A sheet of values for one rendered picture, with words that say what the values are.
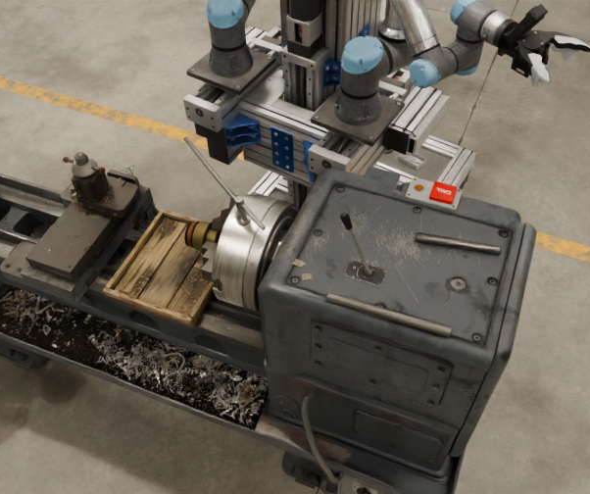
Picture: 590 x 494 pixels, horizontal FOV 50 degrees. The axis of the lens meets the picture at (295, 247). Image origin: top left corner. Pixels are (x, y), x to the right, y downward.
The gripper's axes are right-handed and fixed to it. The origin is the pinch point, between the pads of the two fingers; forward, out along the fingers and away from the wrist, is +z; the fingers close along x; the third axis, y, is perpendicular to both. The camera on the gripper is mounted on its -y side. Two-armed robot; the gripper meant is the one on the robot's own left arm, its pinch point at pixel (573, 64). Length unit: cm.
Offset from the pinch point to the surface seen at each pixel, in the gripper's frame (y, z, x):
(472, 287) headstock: 27, 17, 46
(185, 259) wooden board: 58, -59, 88
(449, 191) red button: 27.7, -7.1, 28.9
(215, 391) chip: 86, -30, 104
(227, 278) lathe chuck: 33, -28, 86
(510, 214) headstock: 29.9, 7.1, 21.8
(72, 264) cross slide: 46, -72, 117
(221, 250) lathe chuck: 28, -32, 84
